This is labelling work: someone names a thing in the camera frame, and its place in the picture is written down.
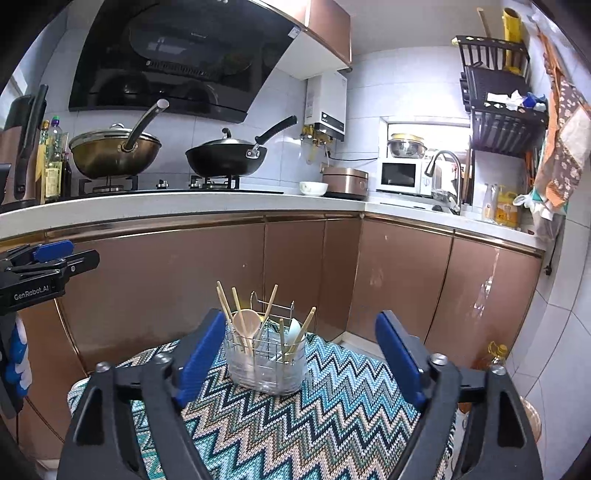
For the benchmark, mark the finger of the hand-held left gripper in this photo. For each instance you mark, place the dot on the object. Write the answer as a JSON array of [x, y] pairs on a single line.
[[51, 251], [78, 264]]

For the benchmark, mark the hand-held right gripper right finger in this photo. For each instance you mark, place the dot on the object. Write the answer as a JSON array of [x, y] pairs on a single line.
[[399, 357]]

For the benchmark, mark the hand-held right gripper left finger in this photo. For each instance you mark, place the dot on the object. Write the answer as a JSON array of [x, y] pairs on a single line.
[[201, 357]]

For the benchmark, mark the light blue ceramic spoon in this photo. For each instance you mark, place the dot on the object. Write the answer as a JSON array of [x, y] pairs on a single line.
[[295, 330]]

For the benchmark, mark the person's left hand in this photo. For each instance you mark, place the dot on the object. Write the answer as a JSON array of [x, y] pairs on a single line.
[[21, 360]]

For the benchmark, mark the clear bottle purple cap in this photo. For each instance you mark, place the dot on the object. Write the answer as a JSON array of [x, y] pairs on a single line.
[[55, 175]]

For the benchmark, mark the cooking oil bottle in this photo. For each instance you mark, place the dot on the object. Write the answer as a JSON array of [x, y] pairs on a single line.
[[494, 355]]

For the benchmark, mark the zigzag patterned knit cloth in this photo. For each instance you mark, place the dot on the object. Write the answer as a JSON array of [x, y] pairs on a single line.
[[323, 415]]

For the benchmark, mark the yellow oil bottle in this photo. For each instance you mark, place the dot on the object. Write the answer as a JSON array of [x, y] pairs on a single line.
[[44, 152]]

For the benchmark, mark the dark tall appliance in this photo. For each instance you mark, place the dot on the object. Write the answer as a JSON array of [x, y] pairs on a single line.
[[18, 152]]

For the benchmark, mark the bronze wok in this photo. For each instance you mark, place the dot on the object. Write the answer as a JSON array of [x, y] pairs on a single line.
[[106, 159]]

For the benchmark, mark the black gas stove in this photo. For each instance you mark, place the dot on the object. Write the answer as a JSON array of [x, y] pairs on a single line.
[[152, 185]]

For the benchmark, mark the glass wok lid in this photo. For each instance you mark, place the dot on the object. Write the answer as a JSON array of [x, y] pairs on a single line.
[[97, 138]]

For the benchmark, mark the black wok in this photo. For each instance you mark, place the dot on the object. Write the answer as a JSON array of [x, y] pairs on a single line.
[[221, 161]]

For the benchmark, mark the small clear bottle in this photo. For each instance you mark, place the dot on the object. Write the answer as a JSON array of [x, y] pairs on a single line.
[[489, 205]]

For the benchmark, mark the white microwave oven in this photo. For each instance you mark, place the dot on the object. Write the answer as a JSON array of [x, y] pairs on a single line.
[[399, 175]]

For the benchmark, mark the yellow detergent bottle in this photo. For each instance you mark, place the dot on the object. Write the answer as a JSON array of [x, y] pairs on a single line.
[[507, 210]]

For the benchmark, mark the brown rice cooker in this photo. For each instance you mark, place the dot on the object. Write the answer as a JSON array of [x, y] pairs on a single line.
[[344, 182]]

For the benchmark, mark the white bowl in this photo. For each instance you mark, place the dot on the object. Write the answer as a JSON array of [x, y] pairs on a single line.
[[313, 188]]

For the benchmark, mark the black wok lid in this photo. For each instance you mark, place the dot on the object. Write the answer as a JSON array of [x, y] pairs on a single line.
[[226, 144]]

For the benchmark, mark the white plastic bag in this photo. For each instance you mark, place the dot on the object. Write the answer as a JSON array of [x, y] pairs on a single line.
[[540, 217]]

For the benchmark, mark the metal kitchen faucet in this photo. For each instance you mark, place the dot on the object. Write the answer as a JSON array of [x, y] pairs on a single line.
[[443, 154]]

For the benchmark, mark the metal mixing bowl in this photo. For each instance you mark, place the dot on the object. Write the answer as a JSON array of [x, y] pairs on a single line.
[[406, 147]]

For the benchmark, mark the black range hood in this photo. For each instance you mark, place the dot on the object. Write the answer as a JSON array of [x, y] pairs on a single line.
[[184, 60]]

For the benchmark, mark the black dish rack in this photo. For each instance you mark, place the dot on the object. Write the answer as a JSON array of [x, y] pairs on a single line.
[[503, 129]]

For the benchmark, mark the white water heater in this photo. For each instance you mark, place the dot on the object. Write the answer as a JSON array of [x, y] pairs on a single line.
[[330, 106]]

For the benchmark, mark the patterned hanging cloth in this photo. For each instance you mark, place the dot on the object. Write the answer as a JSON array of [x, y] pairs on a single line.
[[565, 147]]

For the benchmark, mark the white crumpled rag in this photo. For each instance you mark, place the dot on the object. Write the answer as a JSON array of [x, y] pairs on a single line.
[[503, 99]]

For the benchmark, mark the blue plastic item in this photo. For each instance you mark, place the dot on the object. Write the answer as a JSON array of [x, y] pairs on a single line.
[[535, 100]]

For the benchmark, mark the yellow roll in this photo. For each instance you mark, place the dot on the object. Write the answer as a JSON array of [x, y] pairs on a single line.
[[512, 32]]

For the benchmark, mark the brown wall cabinet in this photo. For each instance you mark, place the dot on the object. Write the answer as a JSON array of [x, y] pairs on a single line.
[[330, 23]]

